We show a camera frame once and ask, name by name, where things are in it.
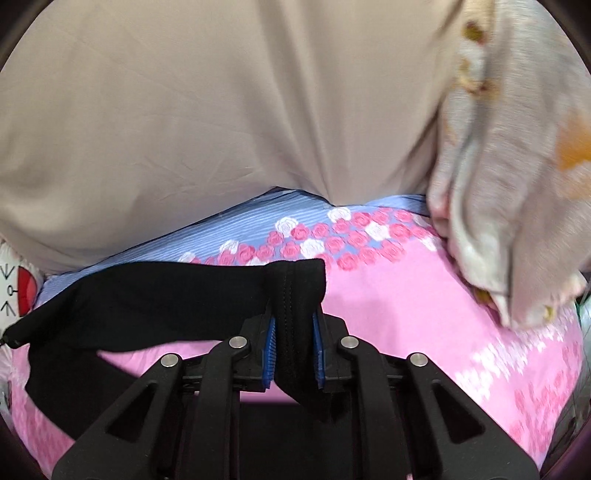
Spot beige blanket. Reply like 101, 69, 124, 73
1, 1, 466, 273

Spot light floral cloth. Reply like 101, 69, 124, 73
428, 1, 590, 329

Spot white cartoon face pillow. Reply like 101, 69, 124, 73
0, 240, 44, 328

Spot black pants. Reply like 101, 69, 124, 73
2, 259, 327, 439

